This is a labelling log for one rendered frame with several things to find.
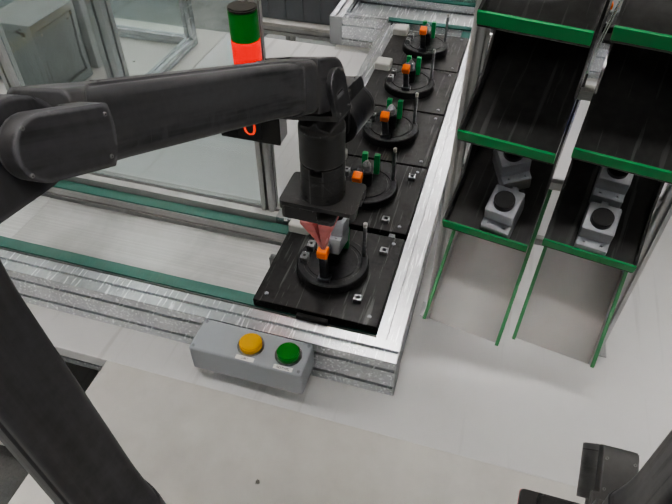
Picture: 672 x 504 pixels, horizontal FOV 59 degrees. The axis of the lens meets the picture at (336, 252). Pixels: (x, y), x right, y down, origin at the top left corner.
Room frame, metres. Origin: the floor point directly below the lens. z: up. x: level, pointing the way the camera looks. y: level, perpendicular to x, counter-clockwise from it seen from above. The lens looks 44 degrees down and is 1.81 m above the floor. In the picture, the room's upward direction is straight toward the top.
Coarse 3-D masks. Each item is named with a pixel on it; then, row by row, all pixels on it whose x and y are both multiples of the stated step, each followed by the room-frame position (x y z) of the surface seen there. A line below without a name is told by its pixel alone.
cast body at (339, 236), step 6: (336, 222) 0.81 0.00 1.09; (342, 222) 0.81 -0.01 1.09; (348, 222) 0.84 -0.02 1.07; (336, 228) 0.81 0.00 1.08; (342, 228) 0.80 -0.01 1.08; (348, 228) 0.84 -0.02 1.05; (336, 234) 0.80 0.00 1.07; (342, 234) 0.80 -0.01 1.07; (348, 234) 0.84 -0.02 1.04; (330, 240) 0.79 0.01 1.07; (336, 240) 0.79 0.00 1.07; (342, 240) 0.80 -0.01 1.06; (318, 246) 0.79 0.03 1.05; (336, 246) 0.78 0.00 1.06; (342, 246) 0.80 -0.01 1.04; (330, 252) 0.78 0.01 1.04; (336, 252) 0.78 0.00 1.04
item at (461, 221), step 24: (480, 168) 0.78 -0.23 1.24; (552, 168) 0.72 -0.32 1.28; (456, 192) 0.73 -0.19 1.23; (480, 192) 0.74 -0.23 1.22; (528, 192) 0.72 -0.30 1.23; (456, 216) 0.70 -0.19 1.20; (480, 216) 0.70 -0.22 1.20; (528, 216) 0.69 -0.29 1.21; (504, 240) 0.64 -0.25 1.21; (528, 240) 0.63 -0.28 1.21
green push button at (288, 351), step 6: (288, 342) 0.63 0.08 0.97; (282, 348) 0.62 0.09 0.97; (288, 348) 0.62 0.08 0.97; (294, 348) 0.62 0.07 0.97; (282, 354) 0.61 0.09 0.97; (288, 354) 0.61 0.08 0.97; (294, 354) 0.61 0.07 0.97; (282, 360) 0.60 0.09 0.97; (288, 360) 0.59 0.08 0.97; (294, 360) 0.60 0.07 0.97
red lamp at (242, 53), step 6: (234, 42) 0.97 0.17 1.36; (258, 42) 0.97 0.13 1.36; (234, 48) 0.97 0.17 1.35; (240, 48) 0.96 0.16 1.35; (246, 48) 0.96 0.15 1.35; (252, 48) 0.96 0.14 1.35; (258, 48) 0.97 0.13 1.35; (234, 54) 0.97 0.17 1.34; (240, 54) 0.96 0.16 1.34; (246, 54) 0.96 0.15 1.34; (252, 54) 0.96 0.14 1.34; (258, 54) 0.97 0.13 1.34; (234, 60) 0.97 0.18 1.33; (240, 60) 0.96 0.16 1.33; (246, 60) 0.96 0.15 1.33; (252, 60) 0.96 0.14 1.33; (258, 60) 0.97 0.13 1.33
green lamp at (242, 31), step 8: (232, 16) 0.96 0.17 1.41; (240, 16) 0.96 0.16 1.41; (248, 16) 0.96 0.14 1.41; (256, 16) 0.97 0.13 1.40; (232, 24) 0.96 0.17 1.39; (240, 24) 0.96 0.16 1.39; (248, 24) 0.96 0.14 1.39; (256, 24) 0.97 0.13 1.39; (232, 32) 0.97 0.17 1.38; (240, 32) 0.96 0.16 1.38; (248, 32) 0.96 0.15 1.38; (256, 32) 0.97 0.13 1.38; (232, 40) 0.97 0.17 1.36; (240, 40) 0.96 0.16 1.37; (248, 40) 0.96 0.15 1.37; (256, 40) 0.97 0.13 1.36
